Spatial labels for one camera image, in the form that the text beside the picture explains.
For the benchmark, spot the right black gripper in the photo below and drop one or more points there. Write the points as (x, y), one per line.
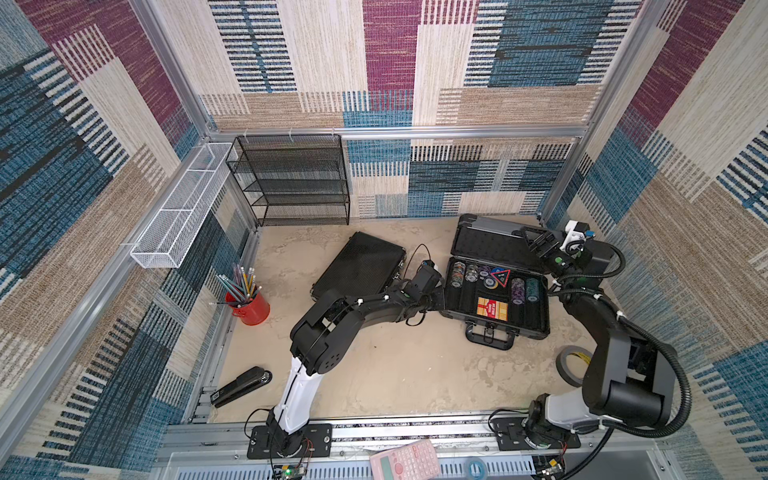
(537, 241)

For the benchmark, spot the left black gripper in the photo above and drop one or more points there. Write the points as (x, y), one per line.
(442, 301)

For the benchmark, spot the grey poker set case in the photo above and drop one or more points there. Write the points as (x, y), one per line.
(496, 285)

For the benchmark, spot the black poker set case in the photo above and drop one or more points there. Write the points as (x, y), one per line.
(366, 265)

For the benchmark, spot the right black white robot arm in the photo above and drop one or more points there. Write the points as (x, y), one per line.
(634, 383)

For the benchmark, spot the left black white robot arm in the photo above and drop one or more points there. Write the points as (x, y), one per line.
(324, 334)

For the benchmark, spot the triangular dealer button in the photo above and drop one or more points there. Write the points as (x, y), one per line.
(501, 276)

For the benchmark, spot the red playing card box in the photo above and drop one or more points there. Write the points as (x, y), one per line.
(492, 309)

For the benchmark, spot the black yellow tape roll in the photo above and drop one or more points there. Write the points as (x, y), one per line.
(562, 364)

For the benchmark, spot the pink calculator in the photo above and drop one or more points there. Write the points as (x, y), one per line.
(414, 461)

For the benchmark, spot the blue tape roll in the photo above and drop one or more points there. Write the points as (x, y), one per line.
(475, 469)

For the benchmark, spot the black mesh shelf rack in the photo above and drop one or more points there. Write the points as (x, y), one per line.
(291, 180)

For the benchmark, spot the red pencil cup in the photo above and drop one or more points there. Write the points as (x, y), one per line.
(251, 313)

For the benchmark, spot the bundle of coloured pencils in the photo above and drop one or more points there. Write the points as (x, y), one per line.
(239, 287)

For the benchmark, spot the black stapler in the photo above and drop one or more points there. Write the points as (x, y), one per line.
(250, 380)

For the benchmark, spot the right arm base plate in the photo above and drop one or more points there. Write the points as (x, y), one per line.
(513, 434)

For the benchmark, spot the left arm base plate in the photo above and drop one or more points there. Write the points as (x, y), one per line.
(270, 442)

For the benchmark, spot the white wire mesh basket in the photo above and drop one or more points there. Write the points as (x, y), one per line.
(166, 241)

